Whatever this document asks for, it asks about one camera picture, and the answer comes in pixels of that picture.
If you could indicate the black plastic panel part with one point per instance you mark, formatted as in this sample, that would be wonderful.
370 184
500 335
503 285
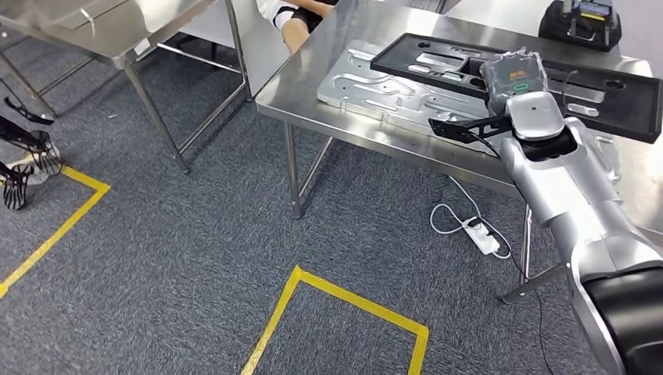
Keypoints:
632 119

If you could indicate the white desk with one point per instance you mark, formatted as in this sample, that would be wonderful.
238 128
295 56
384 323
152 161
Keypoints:
497 15

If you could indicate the white power strip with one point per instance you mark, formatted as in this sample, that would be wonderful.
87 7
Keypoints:
482 239

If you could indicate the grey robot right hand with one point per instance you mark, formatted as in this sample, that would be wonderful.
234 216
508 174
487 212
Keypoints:
513 75

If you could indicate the pale grey panel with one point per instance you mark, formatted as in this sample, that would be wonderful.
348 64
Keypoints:
259 57

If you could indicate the stainless steel table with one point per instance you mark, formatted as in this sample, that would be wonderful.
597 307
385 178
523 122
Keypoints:
103 26

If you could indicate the black lattice stand legs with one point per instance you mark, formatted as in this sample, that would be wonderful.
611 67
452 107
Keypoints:
41 155

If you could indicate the person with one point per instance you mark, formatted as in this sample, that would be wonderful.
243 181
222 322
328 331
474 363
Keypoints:
295 31

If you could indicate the stamped silver metal panel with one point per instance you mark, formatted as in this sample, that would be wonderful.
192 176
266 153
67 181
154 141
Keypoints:
373 88

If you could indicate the stainless steel workbench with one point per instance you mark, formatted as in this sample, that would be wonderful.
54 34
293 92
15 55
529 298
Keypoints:
321 77

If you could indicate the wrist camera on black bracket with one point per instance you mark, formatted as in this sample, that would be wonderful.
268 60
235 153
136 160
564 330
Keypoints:
450 129

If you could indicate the black remote controller case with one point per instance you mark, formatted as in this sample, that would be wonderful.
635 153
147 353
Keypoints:
580 26

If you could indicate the white label sticker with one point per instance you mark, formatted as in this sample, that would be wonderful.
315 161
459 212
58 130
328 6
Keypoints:
141 46

